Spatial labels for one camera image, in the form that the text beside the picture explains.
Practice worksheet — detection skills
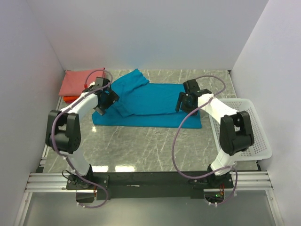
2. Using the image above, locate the teal blue t shirt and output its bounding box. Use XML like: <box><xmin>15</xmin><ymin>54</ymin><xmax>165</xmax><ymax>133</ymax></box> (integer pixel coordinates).
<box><xmin>92</xmin><ymin>69</ymin><xmax>187</xmax><ymax>128</ymax></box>

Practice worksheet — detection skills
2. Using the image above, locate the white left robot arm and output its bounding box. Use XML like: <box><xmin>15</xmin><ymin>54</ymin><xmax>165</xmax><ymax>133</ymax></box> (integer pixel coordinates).
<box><xmin>45</xmin><ymin>77</ymin><xmax>119</xmax><ymax>189</ymax></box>

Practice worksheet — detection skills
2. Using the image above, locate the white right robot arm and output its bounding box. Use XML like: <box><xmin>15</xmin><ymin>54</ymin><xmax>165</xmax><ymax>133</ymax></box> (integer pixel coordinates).
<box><xmin>175</xmin><ymin>79</ymin><xmax>254</xmax><ymax>188</ymax></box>

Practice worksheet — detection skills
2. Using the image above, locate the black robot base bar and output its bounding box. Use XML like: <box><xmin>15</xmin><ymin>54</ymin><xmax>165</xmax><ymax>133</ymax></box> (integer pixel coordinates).
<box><xmin>65</xmin><ymin>171</ymin><xmax>235</xmax><ymax>201</ymax></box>

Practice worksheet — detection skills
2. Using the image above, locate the folded orange t shirt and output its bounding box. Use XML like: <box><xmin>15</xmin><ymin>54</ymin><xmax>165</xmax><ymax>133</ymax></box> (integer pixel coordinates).
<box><xmin>63</xmin><ymin>96</ymin><xmax>79</xmax><ymax>104</ymax></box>

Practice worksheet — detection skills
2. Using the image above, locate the folded salmon pink t shirt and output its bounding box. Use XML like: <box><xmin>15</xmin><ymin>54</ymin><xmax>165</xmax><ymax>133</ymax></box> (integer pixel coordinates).
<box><xmin>59</xmin><ymin>68</ymin><xmax>105</xmax><ymax>97</ymax></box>

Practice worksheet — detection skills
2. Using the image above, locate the white perforated plastic basket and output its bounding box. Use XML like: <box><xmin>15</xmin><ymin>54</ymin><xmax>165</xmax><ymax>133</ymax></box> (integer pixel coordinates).
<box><xmin>220</xmin><ymin>98</ymin><xmax>272</xmax><ymax>161</ymax></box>

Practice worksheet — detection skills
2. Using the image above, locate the aluminium extrusion rail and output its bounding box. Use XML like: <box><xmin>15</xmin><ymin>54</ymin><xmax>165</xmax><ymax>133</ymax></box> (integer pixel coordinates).
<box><xmin>25</xmin><ymin>171</ymin><xmax>71</xmax><ymax>192</ymax></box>

